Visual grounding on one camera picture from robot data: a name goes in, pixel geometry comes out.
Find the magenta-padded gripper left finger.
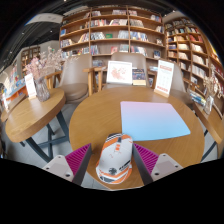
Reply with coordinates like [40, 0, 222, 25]
[42, 143, 93, 186]

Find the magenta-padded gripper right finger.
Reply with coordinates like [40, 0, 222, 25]
[132, 143, 184, 186]

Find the white and orange computer mouse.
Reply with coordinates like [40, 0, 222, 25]
[95, 132, 134, 185]

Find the pink-blue gradient mouse pad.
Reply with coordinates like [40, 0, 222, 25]
[119, 100, 192, 142]

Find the round wooden side table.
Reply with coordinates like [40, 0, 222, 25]
[4, 87, 70, 163]

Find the glass vase with pink flowers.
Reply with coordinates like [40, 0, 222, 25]
[24, 46, 64, 103]

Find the stack of magazines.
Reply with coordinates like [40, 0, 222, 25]
[189, 90, 207, 108]

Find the glass vase with dried flowers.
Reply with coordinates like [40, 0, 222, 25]
[202, 64, 223, 115]

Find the beige padded chair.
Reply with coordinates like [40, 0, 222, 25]
[148, 61, 193, 106]
[105, 51, 151, 89]
[44, 53, 104, 104]

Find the dark cover book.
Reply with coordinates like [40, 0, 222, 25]
[131, 68, 147, 86]

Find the white sign on wooden base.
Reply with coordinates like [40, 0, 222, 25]
[153, 59, 175, 99]

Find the small white and red sign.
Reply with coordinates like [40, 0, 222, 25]
[24, 73, 38, 100]

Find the white framed floral picture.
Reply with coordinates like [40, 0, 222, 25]
[105, 60, 134, 86]

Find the low book display stand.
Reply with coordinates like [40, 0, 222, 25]
[0, 64, 28, 103]

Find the small distant wooden bookshelf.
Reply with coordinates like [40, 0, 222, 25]
[20, 45, 41, 76]

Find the tall curved wooden bookshelf unit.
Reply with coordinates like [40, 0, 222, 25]
[163, 16, 224, 118]

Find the wide wooden bookshelf unit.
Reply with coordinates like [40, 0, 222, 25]
[58, 5, 166, 68]

